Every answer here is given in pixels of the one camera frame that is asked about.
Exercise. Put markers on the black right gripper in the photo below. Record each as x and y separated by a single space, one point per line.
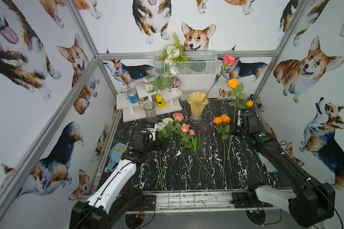
237 129

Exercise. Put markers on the orange rose top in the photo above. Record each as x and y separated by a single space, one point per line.
240 98

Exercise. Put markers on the orange rose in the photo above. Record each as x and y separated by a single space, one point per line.
226 136
240 98
217 121

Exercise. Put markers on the pink rose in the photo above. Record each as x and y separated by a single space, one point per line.
178 116
228 61
189 140

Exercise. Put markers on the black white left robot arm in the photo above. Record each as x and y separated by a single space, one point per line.
104 208

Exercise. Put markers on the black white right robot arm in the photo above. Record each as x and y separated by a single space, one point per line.
308 201

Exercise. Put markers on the orange rose middle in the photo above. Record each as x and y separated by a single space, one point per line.
226 136

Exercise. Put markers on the teal dustpan with brush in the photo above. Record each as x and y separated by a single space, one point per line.
115 157

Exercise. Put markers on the clear glass cylinder vase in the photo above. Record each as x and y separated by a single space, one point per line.
150 112

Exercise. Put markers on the orange rose left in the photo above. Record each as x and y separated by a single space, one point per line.
217 121

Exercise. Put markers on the white tiered display shelf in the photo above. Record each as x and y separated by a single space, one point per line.
133 112

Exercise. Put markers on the small clear glass jar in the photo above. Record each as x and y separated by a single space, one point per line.
142 102

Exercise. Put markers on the blue tin can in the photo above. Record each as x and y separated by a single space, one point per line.
132 96

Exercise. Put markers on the green white gardening glove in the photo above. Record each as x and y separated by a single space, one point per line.
266 163

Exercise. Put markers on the small pink tulip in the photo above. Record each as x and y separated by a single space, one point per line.
194 144

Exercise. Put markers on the white green lidded jar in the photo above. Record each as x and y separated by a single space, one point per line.
148 84

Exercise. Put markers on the yellow fluted glass vase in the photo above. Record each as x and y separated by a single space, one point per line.
197 101

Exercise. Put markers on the pink succulent in white pot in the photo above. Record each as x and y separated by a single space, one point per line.
176 84

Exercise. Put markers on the green white artificial bouquet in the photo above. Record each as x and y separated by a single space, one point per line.
174 53

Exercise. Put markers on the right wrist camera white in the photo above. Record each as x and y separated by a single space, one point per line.
238 119

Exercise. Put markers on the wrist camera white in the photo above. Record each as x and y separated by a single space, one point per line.
238 119
153 132

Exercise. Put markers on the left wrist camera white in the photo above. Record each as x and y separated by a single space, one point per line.
153 132

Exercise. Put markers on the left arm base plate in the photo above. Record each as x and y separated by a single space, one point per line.
145 203

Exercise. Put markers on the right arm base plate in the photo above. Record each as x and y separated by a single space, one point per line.
247 200

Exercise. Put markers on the white wire mesh basket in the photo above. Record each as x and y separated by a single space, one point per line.
199 63

